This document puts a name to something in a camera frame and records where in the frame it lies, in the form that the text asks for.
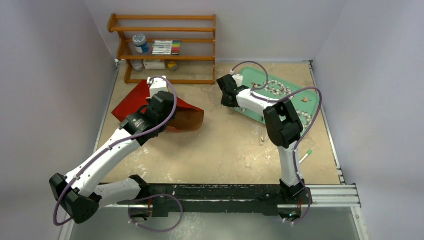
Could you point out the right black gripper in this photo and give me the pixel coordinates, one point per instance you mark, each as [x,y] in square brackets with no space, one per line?
[224,89]

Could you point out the small clear jar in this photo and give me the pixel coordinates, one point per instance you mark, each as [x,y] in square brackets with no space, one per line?
[137,65]

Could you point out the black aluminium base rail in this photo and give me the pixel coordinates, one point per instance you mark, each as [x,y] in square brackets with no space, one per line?
[265,199]

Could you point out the wooden shelf rack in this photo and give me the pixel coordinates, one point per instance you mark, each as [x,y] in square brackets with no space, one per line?
[164,55]

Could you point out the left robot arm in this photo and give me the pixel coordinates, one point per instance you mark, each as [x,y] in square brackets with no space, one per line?
[80,193]

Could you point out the black metal tongs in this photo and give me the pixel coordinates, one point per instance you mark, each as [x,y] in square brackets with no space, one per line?
[263,133]

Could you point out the white small box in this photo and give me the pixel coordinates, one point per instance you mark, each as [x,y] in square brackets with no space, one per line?
[154,64]

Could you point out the blue lidded jar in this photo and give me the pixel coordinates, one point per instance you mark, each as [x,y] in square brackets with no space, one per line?
[140,43]

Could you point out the green white pen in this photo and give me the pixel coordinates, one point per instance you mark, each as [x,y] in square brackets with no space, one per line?
[308,153]

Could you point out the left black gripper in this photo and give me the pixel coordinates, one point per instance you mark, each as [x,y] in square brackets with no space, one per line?
[148,100]

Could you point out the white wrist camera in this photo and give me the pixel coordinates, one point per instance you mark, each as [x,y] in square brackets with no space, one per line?
[238,78]
[156,85]

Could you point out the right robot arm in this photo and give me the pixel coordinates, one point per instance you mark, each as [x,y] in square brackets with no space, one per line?
[283,125]

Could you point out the pack of coloured markers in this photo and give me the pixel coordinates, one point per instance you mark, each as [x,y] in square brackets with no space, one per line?
[166,47]

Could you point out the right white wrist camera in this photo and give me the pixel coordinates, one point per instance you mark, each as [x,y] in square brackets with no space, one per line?
[238,78]

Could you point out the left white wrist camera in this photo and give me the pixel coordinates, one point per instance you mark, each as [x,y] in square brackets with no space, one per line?
[156,85]

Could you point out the red paper bag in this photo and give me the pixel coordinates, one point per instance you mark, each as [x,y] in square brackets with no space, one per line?
[188,117]

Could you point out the yellow green cube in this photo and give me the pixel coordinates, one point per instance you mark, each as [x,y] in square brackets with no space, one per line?
[172,65]

